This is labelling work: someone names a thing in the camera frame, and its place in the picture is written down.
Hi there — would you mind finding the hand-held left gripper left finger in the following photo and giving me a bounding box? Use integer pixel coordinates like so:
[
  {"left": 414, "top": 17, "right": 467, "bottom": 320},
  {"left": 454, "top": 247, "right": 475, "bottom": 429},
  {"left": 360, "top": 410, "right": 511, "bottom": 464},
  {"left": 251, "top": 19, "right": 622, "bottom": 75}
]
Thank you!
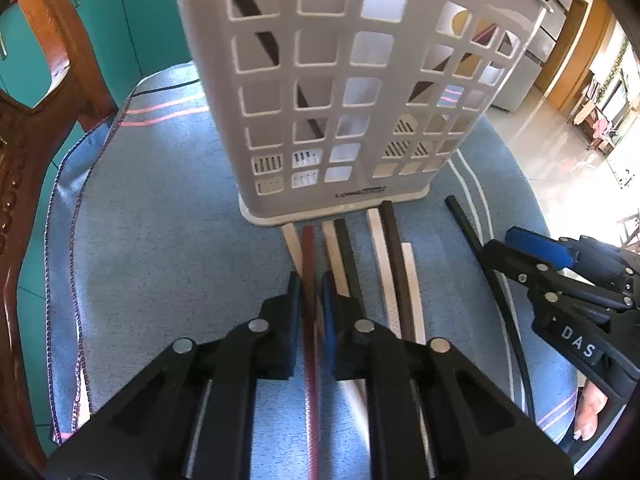
[{"left": 47, "top": 271, "right": 306, "bottom": 480}]

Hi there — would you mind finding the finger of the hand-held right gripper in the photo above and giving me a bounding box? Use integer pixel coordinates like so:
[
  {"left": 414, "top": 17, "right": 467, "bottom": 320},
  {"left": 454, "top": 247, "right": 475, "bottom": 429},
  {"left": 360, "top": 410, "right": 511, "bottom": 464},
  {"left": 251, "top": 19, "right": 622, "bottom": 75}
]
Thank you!
[
  {"left": 482, "top": 240, "right": 638, "bottom": 313},
  {"left": 505, "top": 226, "right": 640, "bottom": 281}
]

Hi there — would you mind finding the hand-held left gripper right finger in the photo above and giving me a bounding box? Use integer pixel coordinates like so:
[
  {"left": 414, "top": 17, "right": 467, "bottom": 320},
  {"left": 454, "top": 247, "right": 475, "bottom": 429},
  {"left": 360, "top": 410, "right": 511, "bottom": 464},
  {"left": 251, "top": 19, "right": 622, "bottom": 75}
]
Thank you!
[{"left": 320, "top": 271, "right": 573, "bottom": 480}]

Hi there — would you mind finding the black chopstick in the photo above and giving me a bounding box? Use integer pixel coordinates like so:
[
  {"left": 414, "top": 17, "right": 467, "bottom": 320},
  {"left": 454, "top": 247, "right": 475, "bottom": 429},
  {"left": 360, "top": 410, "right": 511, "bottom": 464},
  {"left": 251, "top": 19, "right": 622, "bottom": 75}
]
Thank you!
[{"left": 445, "top": 195, "right": 537, "bottom": 423}]

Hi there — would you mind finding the reddish brown chopstick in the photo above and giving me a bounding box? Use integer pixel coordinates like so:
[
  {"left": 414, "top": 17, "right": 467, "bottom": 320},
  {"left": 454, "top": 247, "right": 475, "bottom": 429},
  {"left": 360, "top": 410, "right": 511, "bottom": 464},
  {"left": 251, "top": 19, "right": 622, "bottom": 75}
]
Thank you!
[{"left": 300, "top": 226, "right": 321, "bottom": 480}]

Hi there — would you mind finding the dark green chopstick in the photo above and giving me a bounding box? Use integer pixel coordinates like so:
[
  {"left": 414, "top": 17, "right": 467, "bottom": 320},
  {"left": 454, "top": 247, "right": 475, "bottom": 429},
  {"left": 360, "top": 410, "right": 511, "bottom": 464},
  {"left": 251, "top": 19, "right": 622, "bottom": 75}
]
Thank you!
[{"left": 334, "top": 218, "right": 366, "bottom": 306}]

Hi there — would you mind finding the beige chopstick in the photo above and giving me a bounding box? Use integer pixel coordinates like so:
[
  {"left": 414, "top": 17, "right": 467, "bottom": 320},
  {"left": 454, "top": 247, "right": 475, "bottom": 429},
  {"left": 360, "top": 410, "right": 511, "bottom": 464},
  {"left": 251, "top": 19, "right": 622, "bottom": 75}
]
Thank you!
[
  {"left": 366, "top": 209, "right": 403, "bottom": 338},
  {"left": 281, "top": 224, "right": 303, "bottom": 278},
  {"left": 401, "top": 242, "right": 427, "bottom": 346},
  {"left": 321, "top": 221, "right": 371, "bottom": 480}
]

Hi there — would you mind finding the dark brown chopstick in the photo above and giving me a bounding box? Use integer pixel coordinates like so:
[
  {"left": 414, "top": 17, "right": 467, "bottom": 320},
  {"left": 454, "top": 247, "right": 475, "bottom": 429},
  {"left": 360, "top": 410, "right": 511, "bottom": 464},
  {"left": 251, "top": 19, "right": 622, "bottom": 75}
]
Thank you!
[
  {"left": 380, "top": 201, "right": 426, "bottom": 345},
  {"left": 232, "top": 0, "right": 326, "bottom": 136}
]

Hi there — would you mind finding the white plastic utensil basket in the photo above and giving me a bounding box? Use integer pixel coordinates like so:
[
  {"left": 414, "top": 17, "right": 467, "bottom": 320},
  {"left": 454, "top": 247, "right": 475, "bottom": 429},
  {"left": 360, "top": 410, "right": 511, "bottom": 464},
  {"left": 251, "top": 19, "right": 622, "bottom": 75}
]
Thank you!
[{"left": 167, "top": 0, "right": 553, "bottom": 228}]

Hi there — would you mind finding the cluttered wooden furniture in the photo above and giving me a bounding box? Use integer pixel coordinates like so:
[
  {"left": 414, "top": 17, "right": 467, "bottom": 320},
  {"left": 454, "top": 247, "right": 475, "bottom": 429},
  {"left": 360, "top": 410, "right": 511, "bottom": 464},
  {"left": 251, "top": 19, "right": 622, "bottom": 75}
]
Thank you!
[{"left": 570, "top": 70, "right": 640, "bottom": 191}]

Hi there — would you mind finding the blue striped cloth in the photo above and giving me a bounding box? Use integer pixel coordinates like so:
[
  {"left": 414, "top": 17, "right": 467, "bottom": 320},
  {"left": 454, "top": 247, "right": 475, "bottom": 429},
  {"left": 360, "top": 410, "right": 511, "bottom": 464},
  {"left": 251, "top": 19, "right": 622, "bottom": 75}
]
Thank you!
[{"left": 47, "top": 60, "right": 586, "bottom": 480}]

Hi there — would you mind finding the grey metal appliance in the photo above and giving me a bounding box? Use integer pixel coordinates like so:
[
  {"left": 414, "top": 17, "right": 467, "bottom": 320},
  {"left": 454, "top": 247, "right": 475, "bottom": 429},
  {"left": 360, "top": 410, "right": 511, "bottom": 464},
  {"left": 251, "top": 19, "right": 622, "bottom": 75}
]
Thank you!
[{"left": 490, "top": 0, "right": 568, "bottom": 113}]

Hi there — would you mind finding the wooden door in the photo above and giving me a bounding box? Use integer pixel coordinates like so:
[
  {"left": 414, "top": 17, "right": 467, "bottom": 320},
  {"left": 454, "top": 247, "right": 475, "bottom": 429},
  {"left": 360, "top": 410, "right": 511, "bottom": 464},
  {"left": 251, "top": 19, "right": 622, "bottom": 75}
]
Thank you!
[{"left": 535, "top": 0, "right": 616, "bottom": 111}]

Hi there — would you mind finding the carved wooden chair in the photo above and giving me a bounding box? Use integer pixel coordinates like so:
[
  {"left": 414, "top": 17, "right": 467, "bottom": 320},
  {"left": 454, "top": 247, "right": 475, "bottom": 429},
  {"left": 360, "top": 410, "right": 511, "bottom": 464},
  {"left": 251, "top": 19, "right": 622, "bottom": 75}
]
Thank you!
[{"left": 0, "top": 0, "right": 118, "bottom": 480}]

